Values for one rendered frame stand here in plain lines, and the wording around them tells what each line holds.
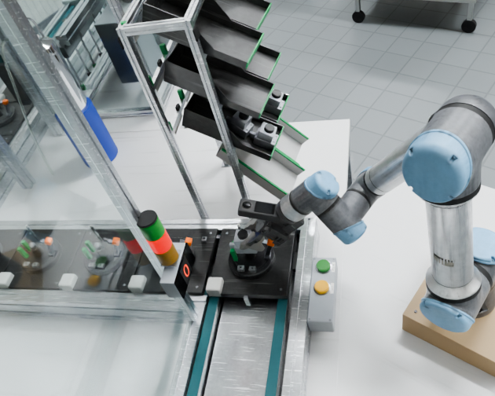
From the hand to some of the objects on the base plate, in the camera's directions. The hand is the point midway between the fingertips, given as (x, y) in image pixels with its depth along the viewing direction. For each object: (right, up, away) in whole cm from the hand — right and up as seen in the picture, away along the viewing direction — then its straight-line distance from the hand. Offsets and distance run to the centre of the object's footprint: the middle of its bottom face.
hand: (242, 237), depth 145 cm
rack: (-1, +13, +42) cm, 44 cm away
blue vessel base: (-62, +30, +75) cm, 102 cm away
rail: (+16, -35, -5) cm, 39 cm away
